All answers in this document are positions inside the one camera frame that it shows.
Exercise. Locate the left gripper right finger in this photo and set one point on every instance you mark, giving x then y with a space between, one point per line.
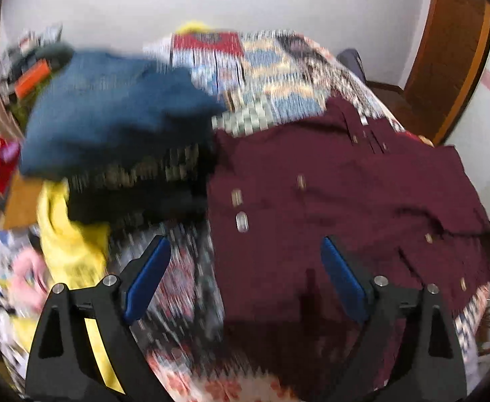
429 365

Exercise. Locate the maroon button shirt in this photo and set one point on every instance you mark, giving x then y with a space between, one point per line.
405 210

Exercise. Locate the dark grey clothing bundle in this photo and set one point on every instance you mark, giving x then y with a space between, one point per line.
57 55

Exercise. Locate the pink neck pillow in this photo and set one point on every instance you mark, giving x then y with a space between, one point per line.
29 280

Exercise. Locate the yellow garment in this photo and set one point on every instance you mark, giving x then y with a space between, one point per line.
75 255

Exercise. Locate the wooden wardrobe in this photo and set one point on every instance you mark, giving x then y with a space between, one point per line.
450 59

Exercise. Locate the wooden folding lap table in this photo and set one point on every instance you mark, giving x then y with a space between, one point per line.
21 206

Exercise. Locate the grey bag on floor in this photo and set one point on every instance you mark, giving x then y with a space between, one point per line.
351 59

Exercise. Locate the black patterned folded garment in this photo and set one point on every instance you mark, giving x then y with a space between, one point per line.
156 189

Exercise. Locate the blue folded jeans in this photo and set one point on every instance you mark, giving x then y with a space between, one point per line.
103 109

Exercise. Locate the patchwork patterned bedspread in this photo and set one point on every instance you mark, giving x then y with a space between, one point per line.
152 329

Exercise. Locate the orange box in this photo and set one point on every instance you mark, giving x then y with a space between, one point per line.
36 74

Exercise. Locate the yellow headboard object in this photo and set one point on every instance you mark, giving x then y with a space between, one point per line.
193 27

